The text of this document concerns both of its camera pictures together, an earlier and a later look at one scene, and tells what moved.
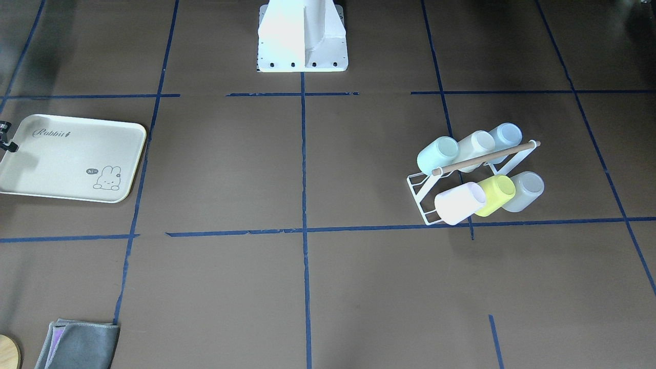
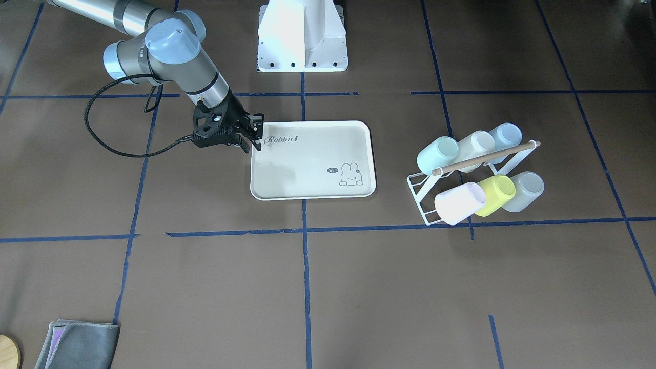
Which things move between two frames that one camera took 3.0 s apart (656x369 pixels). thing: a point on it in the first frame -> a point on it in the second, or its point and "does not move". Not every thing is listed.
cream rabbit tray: (73, 158) -> (314, 160)
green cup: (441, 152) does not move
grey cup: (529, 186) does not move
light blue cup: (506, 135) does not move
